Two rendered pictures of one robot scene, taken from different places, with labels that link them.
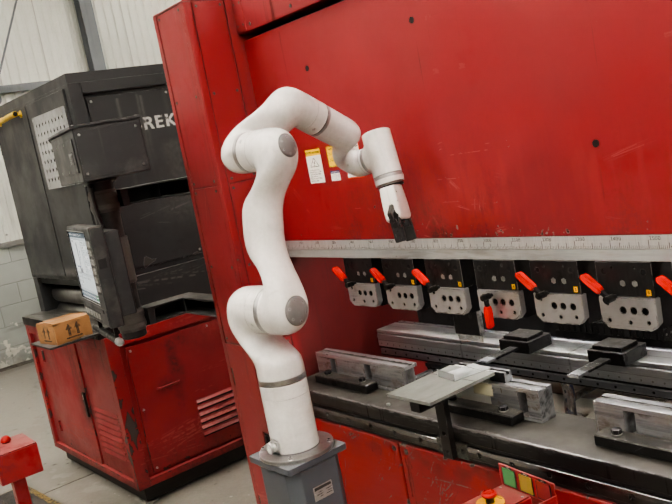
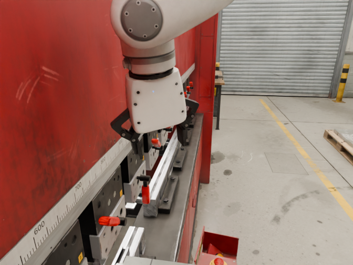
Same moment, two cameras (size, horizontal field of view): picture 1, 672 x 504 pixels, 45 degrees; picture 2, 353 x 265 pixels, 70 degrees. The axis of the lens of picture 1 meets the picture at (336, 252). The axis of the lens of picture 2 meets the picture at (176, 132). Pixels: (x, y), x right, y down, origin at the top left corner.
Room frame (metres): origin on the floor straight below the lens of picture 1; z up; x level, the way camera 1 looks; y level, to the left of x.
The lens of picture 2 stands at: (2.57, 0.14, 1.63)
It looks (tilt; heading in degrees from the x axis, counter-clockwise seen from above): 21 degrees down; 225
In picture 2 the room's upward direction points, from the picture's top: straight up
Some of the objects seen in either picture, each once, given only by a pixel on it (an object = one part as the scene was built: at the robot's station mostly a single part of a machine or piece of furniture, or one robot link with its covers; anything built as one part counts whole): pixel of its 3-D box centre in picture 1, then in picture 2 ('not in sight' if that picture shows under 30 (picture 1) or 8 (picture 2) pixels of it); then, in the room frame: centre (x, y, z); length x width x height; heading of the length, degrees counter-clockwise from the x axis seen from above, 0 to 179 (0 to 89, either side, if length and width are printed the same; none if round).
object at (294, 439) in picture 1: (289, 414); not in sight; (1.96, 0.19, 1.09); 0.19 x 0.19 x 0.18
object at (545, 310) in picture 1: (566, 288); (143, 143); (2.04, -0.56, 1.26); 0.15 x 0.09 x 0.17; 36
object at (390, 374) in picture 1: (365, 369); not in sight; (2.79, -0.02, 0.92); 0.50 x 0.06 x 0.10; 36
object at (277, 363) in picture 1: (264, 332); not in sight; (1.98, 0.21, 1.30); 0.19 x 0.12 x 0.24; 44
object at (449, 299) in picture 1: (454, 283); (95, 210); (2.36, -0.33, 1.26); 0.15 x 0.09 x 0.17; 36
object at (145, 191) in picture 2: (489, 310); (144, 189); (2.18, -0.38, 1.20); 0.04 x 0.02 x 0.10; 126
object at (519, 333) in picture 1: (509, 347); not in sight; (2.44, -0.47, 1.01); 0.26 x 0.12 x 0.05; 126
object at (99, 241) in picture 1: (102, 271); not in sight; (2.99, 0.86, 1.42); 0.45 x 0.12 x 0.36; 26
